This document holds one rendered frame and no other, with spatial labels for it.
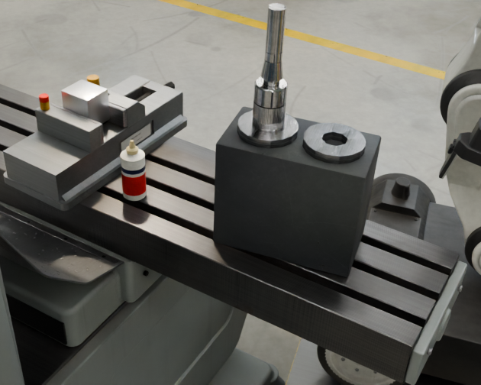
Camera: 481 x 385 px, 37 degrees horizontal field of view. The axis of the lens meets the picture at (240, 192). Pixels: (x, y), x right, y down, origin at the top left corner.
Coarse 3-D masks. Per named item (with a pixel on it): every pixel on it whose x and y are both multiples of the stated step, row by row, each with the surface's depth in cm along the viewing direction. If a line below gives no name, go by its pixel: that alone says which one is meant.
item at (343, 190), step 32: (288, 128) 104; (320, 128) 105; (352, 128) 105; (224, 160) 104; (256, 160) 102; (288, 160) 100; (320, 160) 100; (352, 160) 100; (224, 192) 107; (256, 192) 105; (288, 192) 103; (320, 192) 101; (352, 192) 99; (224, 224) 111; (256, 224) 108; (288, 224) 106; (320, 224) 104; (352, 224) 102; (288, 256) 110; (320, 256) 108; (352, 256) 106
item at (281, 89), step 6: (258, 84) 100; (264, 84) 100; (282, 84) 101; (258, 90) 100; (264, 90) 99; (270, 90) 99; (276, 90) 99; (282, 90) 100; (270, 96) 100; (276, 96) 100
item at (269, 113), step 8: (256, 96) 101; (264, 96) 100; (280, 96) 100; (256, 104) 102; (264, 104) 101; (272, 104) 100; (280, 104) 101; (256, 112) 102; (264, 112) 101; (272, 112) 101; (280, 112) 102; (256, 120) 103; (264, 120) 102; (272, 120) 102; (280, 120) 103; (256, 128) 104; (264, 128) 103; (272, 128) 103; (280, 128) 104
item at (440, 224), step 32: (384, 192) 179; (416, 192) 180; (384, 224) 172; (416, 224) 173; (448, 224) 177; (480, 288) 159; (480, 320) 151; (448, 352) 150; (480, 352) 147; (480, 384) 152
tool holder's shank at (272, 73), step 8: (272, 8) 94; (280, 8) 94; (272, 16) 94; (280, 16) 94; (272, 24) 95; (280, 24) 95; (272, 32) 95; (280, 32) 95; (272, 40) 96; (280, 40) 96; (272, 48) 97; (280, 48) 97; (272, 56) 97; (280, 56) 98; (264, 64) 99; (272, 64) 98; (280, 64) 98; (264, 72) 99; (272, 72) 98; (280, 72) 99; (264, 80) 100; (272, 80) 99
